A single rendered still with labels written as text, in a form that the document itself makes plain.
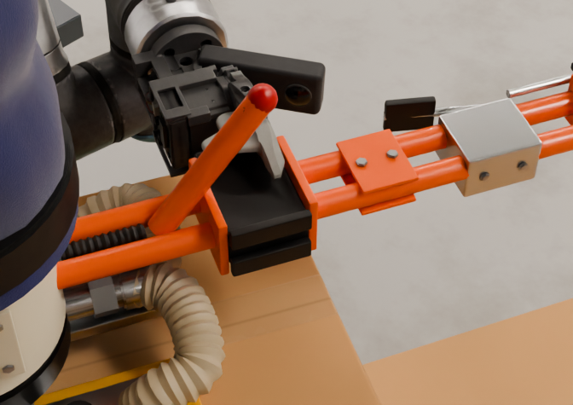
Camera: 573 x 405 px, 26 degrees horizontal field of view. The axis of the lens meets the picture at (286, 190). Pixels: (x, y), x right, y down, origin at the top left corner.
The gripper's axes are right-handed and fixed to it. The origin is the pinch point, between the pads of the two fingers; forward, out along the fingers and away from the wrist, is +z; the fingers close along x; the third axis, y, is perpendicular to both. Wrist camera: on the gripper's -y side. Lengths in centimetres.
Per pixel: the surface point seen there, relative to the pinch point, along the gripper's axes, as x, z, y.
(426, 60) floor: -108, -122, -81
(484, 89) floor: -108, -109, -88
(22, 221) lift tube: 14.2, 8.5, 21.4
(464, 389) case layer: -53, -8, -27
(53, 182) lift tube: 14.4, 5.9, 18.7
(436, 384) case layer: -53, -10, -24
